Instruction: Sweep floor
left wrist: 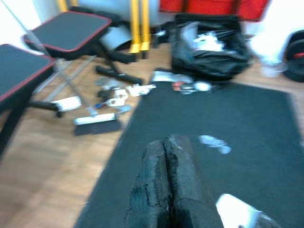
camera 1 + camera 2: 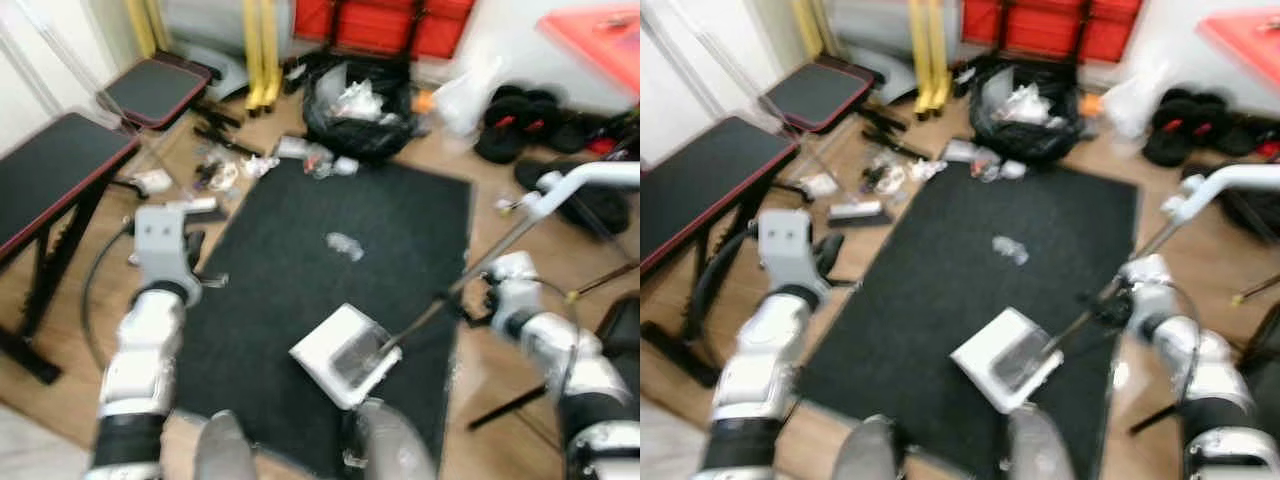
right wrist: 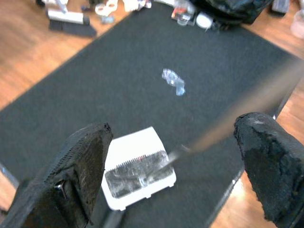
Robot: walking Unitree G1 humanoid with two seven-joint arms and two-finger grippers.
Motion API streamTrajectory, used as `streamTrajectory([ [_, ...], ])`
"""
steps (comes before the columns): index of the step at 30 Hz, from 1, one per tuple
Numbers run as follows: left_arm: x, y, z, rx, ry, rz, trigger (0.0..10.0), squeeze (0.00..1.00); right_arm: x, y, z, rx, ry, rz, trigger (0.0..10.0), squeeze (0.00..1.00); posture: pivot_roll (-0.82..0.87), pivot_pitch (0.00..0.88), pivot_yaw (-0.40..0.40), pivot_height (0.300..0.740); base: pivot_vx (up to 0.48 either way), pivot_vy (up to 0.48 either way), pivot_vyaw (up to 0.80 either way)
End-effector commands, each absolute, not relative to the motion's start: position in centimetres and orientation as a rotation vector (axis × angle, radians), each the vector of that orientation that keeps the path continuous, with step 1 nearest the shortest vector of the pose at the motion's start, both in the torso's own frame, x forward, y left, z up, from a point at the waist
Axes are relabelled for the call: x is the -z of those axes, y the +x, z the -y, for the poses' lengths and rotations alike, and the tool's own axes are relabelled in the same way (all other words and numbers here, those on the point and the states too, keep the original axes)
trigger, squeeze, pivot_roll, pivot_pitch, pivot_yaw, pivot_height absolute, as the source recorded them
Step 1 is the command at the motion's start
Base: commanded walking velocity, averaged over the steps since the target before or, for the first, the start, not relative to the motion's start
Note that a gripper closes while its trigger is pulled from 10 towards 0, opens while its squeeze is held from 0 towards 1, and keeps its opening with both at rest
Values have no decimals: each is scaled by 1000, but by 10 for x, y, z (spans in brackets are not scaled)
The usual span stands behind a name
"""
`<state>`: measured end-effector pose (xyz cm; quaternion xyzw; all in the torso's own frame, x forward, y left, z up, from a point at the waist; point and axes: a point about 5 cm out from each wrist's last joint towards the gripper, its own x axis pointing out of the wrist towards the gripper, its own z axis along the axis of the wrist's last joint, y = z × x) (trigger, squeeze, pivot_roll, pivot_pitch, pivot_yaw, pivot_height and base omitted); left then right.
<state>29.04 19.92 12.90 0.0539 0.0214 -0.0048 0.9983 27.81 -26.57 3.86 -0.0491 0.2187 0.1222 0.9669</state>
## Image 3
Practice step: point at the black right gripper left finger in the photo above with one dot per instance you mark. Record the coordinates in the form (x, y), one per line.
(78, 166)

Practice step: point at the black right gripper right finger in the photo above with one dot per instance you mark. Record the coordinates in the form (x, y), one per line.
(273, 166)

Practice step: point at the silver broom white grip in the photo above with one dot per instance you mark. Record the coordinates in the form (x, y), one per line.
(69, 17)

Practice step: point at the black floor mat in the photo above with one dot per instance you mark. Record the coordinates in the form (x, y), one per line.
(118, 83)

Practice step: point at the crumpled clear plastic wrap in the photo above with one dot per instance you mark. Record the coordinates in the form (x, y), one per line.
(133, 180)

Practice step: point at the crumpled clear plastic wrapper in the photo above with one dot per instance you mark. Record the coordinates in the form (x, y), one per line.
(172, 79)

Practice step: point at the clear plastic bowl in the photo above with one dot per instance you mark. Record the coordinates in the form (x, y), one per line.
(298, 23)

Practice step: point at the grey plastic piece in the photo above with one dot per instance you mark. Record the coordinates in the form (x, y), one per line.
(107, 19)

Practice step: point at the white round plastic container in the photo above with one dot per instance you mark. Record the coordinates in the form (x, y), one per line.
(204, 20)

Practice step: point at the black rubbish bag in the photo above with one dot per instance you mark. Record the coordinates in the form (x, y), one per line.
(232, 9)

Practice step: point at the clear red blister packaging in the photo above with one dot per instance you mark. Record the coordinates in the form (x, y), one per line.
(180, 12)

